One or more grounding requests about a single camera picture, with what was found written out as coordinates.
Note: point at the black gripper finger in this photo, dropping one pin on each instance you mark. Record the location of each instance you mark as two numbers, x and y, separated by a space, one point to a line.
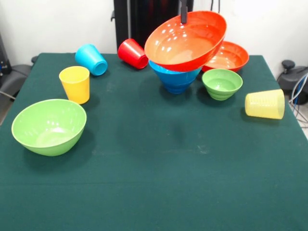
184 12

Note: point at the orange bowl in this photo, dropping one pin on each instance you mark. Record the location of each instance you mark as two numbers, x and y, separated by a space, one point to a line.
235 57
185 48

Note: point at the large light blue bowl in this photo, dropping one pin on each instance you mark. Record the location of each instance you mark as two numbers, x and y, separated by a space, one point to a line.
175 77

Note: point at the small dark blue bowl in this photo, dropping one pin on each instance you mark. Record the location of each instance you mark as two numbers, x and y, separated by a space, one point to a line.
178 89

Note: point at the small green bowl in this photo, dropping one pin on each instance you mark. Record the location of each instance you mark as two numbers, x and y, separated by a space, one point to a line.
221 84

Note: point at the red cup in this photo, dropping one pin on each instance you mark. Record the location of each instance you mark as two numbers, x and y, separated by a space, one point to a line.
131 53

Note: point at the light blue cup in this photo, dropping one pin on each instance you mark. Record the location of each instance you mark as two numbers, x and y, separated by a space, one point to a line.
92 59

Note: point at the translucent yellow cup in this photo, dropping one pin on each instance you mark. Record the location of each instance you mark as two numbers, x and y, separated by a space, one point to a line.
264 104

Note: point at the black chair base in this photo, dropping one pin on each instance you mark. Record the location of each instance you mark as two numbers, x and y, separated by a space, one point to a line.
288 77

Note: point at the opaque yellow cup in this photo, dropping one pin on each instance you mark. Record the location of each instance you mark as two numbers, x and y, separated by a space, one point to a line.
75 89

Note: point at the dark green tablecloth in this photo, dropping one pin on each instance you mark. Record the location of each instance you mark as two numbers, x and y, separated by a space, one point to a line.
168 180

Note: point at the black chair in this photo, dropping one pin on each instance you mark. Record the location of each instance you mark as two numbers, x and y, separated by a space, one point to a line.
16 77

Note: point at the large green bowl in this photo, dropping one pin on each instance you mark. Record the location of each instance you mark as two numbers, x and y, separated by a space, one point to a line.
48 130

